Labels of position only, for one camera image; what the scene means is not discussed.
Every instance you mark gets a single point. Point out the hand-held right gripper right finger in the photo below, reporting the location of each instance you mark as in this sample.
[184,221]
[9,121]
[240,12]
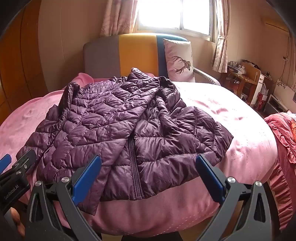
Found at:
[211,179]

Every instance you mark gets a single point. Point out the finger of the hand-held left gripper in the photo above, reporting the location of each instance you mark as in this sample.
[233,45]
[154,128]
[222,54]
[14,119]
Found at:
[5,162]
[26,161]

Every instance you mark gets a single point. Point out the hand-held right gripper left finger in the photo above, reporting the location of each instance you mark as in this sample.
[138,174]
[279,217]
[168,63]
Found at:
[86,180]

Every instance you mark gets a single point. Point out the purple puffer jacket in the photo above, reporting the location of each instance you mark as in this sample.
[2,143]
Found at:
[120,129]

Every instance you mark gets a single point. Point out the person's left hand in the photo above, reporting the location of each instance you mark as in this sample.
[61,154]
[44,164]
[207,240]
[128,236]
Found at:
[18,220]

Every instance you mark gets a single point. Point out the pink bedspread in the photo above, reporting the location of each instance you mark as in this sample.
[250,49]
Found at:
[242,143]

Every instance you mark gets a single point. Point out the red ruffled blanket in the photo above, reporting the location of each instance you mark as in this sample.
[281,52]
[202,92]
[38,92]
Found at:
[284,153]

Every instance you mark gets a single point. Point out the red bag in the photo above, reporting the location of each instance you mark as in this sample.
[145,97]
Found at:
[260,100]

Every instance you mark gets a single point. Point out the wooden wardrobe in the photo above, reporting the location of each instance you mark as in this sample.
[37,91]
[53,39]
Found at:
[18,64]

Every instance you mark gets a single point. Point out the white box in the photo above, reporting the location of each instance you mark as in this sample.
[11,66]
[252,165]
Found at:
[276,102]

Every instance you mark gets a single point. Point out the white cabinet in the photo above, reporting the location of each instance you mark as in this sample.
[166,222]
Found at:
[260,89]

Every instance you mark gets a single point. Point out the wooden desk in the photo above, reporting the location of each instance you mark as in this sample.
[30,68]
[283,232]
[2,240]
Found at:
[245,78]

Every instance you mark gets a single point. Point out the deer print pillow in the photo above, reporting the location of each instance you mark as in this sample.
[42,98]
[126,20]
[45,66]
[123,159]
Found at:
[179,60]

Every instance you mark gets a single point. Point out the grey yellow blue headboard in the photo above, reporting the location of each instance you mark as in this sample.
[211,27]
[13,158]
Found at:
[129,53]

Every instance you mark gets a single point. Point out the pink patterned curtain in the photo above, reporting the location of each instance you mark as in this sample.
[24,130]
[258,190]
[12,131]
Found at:
[118,17]
[222,32]

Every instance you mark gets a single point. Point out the window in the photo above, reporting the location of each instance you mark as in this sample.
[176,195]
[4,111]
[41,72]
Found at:
[177,15]

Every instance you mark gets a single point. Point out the grey bed rail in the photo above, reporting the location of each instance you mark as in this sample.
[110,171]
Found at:
[205,75]

